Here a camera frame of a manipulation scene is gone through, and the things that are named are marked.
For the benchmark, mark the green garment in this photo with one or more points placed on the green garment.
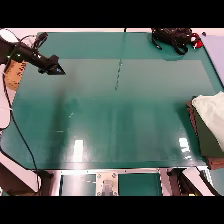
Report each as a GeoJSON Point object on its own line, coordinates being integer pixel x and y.
{"type": "Point", "coordinates": [208, 141]}

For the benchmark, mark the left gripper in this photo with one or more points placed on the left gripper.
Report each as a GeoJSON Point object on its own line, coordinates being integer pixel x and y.
{"type": "Point", "coordinates": [50, 65]}

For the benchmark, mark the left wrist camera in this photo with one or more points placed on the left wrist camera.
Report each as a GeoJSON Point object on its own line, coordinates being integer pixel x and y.
{"type": "Point", "coordinates": [40, 39]}

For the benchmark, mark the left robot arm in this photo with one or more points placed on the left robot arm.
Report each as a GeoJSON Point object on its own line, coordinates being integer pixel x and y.
{"type": "Point", "coordinates": [23, 55]}

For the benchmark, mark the silver frame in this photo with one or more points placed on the silver frame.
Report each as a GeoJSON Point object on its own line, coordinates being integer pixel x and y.
{"type": "Point", "coordinates": [106, 183]}

